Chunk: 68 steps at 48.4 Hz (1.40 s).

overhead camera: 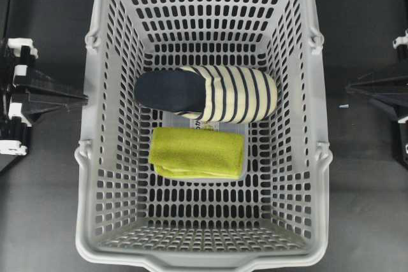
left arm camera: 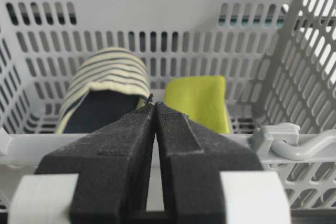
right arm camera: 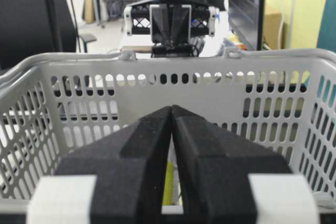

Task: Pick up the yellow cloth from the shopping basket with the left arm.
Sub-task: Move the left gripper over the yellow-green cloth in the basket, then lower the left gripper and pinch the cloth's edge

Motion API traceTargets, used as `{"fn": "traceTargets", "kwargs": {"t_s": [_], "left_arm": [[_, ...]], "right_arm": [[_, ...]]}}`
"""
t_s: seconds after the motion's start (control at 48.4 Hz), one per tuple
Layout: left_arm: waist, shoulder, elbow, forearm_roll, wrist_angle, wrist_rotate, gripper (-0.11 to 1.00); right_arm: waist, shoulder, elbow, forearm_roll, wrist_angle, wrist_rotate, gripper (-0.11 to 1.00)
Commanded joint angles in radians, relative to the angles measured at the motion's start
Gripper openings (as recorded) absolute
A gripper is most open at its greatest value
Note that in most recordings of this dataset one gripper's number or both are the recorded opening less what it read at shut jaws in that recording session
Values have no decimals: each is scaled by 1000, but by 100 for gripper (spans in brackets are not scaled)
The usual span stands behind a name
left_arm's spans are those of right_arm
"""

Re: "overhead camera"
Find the yellow-green folded cloth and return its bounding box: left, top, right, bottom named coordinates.
left=149, top=127, right=245, bottom=180

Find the grey plastic shopping basket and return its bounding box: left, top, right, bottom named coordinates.
left=75, top=0, right=333, bottom=271

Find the navy striped cream slipper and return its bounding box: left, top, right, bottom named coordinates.
left=135, top=65, right=278, bottom=124

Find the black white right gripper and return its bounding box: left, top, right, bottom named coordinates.
left=346, top=30, right=407, bottom=161

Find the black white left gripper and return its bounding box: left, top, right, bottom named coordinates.
left=1, top=38, right=88, bottom=155

